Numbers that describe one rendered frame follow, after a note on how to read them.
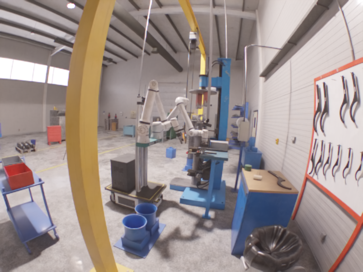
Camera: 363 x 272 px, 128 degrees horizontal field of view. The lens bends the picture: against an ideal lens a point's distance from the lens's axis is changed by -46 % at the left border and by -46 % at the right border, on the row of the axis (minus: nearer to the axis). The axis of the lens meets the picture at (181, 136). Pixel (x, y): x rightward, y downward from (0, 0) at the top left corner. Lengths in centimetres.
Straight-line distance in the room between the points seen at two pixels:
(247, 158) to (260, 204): 363
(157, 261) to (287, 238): 138
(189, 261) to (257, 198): 105
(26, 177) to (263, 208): 250
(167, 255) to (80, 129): 168
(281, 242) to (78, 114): 188
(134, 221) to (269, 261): 159
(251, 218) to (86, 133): 170
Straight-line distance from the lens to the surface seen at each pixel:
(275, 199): 180
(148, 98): 212
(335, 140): 232
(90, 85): 107
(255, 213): 184
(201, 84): 332
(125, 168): 262
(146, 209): 240
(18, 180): 197
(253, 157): 533
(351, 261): 208
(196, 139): 327
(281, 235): 172
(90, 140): 108
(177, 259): 207
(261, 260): 138
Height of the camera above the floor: 160
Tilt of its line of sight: 7 degrees down
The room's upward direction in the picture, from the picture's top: 4 degrees clockwise
